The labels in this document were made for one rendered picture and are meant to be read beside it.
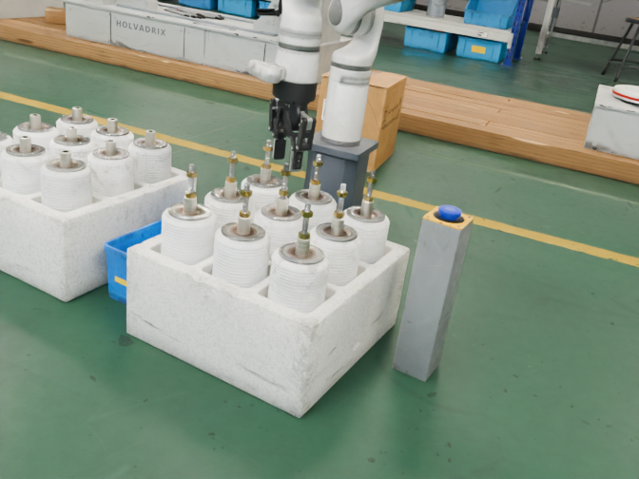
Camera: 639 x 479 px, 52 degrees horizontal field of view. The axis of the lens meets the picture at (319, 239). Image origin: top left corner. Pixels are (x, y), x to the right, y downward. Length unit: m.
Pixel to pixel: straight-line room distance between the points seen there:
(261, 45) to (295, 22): 2.15
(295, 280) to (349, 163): 0.51
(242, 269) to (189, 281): 0.10
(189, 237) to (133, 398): 0.28
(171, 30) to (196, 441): 2.69
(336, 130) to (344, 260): 0.44
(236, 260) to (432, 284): 0.34
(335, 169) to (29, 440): 0.84
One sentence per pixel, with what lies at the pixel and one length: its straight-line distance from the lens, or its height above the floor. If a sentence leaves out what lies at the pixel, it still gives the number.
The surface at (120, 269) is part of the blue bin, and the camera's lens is 1.36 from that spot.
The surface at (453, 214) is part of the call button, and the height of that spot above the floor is 0.33.
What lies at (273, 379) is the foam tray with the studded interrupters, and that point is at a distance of 1.11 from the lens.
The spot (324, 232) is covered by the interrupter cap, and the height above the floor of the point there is 0.25.
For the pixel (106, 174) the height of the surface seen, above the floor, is 0.22.
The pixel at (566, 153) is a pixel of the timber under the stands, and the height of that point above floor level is 0.06.
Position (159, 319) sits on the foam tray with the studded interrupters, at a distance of 1.23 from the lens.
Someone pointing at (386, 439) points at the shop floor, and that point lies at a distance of 1.12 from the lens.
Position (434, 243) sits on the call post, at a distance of 1.14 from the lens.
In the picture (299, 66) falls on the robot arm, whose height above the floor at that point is 0.53.
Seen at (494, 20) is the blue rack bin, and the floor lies 0.31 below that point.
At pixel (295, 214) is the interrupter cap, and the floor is 0.25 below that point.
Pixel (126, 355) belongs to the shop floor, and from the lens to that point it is 1.25.
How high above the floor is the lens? 0.72
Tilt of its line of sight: 24 degrees down
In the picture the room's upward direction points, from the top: 8 degrees clockwise
